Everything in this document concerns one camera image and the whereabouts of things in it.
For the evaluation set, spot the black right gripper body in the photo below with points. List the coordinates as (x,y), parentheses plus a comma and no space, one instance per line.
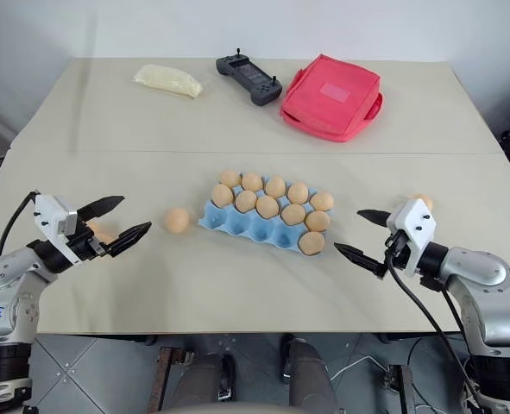
(396,252)

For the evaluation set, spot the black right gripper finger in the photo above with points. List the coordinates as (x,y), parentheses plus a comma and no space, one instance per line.
(362,259)
(375,217)

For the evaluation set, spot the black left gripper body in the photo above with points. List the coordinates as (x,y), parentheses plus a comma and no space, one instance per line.
(81,246)

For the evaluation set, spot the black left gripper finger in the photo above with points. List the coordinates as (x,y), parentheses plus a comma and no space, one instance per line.
(103,206)
(127,239)

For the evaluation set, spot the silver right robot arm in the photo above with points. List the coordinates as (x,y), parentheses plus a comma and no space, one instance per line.
(483,269)

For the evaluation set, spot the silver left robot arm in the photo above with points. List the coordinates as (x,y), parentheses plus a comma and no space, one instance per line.
(4,267)

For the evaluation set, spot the blue egg tray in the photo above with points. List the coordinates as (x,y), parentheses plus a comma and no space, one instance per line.
(237,224)

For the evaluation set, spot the brown egg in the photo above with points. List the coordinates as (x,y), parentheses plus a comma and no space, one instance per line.
(275,186)
(252,181)
(298,192)
(322,201)
(103,236)
(311,243)
(267,206)
(230,177)
(425,200)
(246,201)
(222,195)
(292,214)
(317,220)
(177,220)

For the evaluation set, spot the red fabric bag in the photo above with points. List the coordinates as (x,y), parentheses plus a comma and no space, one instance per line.
(330,99)

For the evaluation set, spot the dark rounded shape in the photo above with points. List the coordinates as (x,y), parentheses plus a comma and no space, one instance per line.
(310,375)

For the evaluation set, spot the rusty metal table leg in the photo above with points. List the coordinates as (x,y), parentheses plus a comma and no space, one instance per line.
(161,379)
(401,390)

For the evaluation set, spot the clear bag of white rice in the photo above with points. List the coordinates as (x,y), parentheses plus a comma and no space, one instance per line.
(168,80)

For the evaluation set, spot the dark grey handheld controller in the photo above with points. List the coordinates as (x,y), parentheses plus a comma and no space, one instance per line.
(248,79)

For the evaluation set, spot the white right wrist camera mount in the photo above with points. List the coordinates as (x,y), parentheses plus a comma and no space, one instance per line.
(414,217)

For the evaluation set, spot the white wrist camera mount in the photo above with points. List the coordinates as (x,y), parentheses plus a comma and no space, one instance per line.
(52,211)
(414,217)

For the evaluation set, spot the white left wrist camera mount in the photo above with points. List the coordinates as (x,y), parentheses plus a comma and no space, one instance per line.
(52,211)

